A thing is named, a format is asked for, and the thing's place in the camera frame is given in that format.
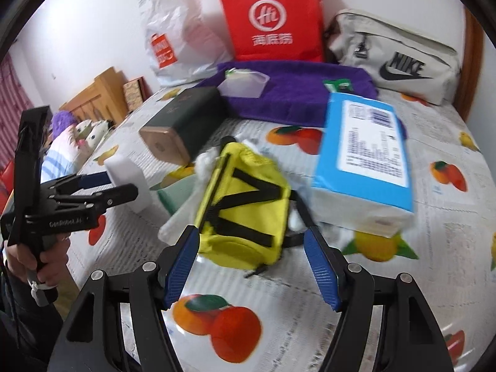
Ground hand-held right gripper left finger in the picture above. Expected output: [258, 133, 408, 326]
[46, 225, 202, 372]

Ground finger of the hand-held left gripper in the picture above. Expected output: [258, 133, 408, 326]
[42, 172, 115, 196]
[75, 185, 139, 215]

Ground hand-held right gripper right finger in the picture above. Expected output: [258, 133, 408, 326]
[304, 227, 454, 372]

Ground white tissue pack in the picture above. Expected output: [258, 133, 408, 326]
[105, 157, 153, 214]

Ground white sock with mint cuff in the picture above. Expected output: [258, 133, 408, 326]
[157, 174, 206, 245]

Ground yellow bag with black straps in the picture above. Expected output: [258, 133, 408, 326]
[194, 136, 307, 277]

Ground clear plastic bag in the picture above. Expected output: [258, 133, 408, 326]
[218, 68, 271, 99]

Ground green wet wipes pack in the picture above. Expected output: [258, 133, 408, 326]
[323, 78, 352, 94]

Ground person's left hand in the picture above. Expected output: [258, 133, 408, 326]
[6, 238, 70, 289]

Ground white spotted plush toy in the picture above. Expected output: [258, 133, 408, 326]
[73, 119, 111, 156]

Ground purple plush toy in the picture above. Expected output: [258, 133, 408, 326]
[50, 110, 77, 136]

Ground fruit print lace tablecloth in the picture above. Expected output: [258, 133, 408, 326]
[73, 85, 496, 372]

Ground wooden headboard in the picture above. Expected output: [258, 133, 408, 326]
[58, 67, 130, 126]

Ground dark green tea box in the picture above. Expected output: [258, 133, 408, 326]
[139, 86, 227, 164]

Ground framed picture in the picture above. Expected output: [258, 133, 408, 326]
[123, 77, 150, 111]

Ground person's dark clothing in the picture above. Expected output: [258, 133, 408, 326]
[0, 240, 64, 372]

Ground blue tissue pack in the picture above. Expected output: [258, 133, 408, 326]
[310, 92, 415, 239]

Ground red striped curtain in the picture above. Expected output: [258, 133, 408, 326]
[0, 52, 33, 132]

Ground white plastic shopping bag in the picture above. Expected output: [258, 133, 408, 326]
[139, 0, 233, 88]

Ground purple towel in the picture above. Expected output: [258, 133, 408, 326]
[215, 60, 378, 128]

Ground grey waist bag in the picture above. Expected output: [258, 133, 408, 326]
[323, 9, 463, 106]

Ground red paper shopping bag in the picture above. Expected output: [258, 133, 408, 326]
[215, 0, 325, 63]

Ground brown wooden door frame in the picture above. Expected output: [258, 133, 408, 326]
[451, 4, 485, 122]

